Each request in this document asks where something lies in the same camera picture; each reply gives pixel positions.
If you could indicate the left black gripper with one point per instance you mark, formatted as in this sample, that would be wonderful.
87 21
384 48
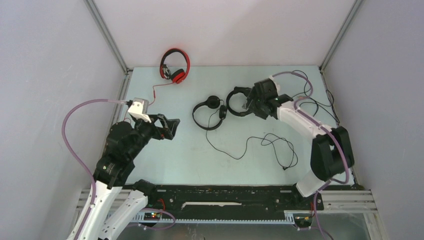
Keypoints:
169 126

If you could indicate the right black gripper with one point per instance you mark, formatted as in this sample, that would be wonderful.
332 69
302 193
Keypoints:
253 95

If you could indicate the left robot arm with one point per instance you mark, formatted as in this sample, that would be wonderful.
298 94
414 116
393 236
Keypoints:
123 144

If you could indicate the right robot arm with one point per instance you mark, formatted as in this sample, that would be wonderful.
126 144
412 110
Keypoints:
331 150

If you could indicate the red headphones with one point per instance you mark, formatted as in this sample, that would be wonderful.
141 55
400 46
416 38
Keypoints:
176 74

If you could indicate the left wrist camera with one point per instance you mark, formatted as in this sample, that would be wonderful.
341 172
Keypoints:
137 109

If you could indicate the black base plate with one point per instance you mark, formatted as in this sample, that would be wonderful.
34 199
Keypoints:
225 203

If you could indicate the aluminium frame rail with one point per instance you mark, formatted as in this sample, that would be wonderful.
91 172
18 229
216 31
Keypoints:
335 200

